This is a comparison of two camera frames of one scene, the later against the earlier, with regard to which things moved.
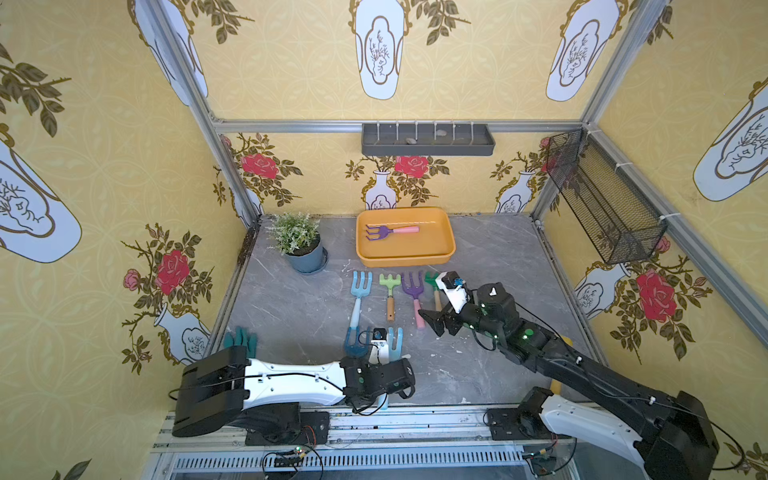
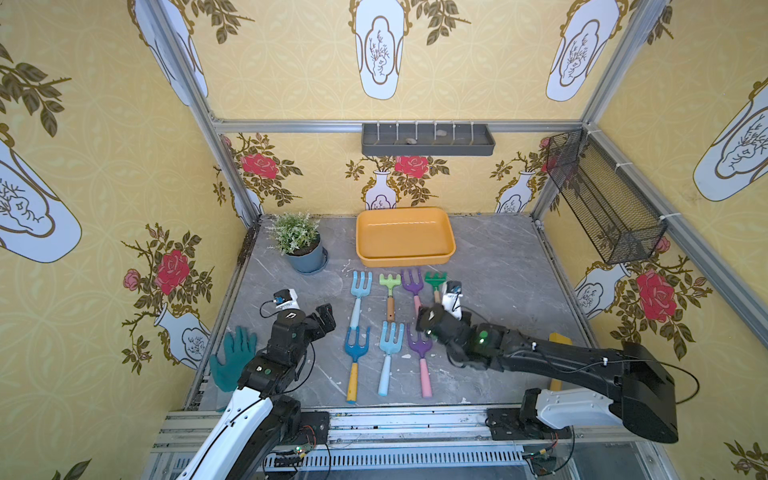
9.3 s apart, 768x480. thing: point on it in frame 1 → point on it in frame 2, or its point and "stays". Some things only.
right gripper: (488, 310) → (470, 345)
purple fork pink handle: (415, 292) stays
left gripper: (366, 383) → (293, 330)
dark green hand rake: (430, 277) stays
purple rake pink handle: (384, 229) → (421, 347)
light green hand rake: (390, 282) stays
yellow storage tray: (432, 246) stays
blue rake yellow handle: (352, 345) stays
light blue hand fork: (360, 292) stays
